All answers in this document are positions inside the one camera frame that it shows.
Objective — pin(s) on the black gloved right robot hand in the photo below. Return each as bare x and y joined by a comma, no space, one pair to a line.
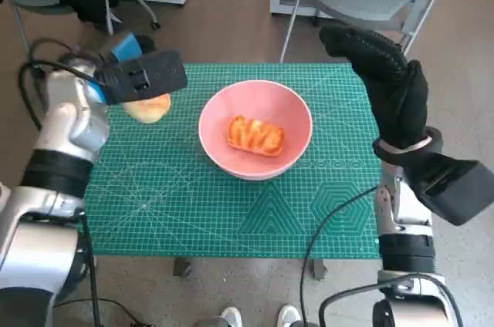
397,95

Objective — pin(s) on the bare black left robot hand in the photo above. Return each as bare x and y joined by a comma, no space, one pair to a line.
127,47

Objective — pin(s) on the round bread bun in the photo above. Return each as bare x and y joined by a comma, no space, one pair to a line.
150,111

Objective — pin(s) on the pink bowl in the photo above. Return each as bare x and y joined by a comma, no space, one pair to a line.
251,99

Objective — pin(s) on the long striped bread loaf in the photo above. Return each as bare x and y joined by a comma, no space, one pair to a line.
254,136

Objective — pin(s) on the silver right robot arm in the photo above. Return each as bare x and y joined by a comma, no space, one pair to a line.
405,203

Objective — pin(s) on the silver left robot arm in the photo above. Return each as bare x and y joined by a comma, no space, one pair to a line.
65,126

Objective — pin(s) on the green cutting mat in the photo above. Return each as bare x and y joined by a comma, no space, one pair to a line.
173,196

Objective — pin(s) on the person with white shoes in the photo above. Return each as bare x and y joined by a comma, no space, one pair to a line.
231,317

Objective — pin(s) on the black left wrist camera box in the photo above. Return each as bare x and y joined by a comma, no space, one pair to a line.
146,76

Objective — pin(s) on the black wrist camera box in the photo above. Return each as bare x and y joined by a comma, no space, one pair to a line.
146,76
455,188

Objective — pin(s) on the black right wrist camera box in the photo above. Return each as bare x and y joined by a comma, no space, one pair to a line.
455,188

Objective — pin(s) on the grey table leg bracket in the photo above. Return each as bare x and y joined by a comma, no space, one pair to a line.
319,268
182,266

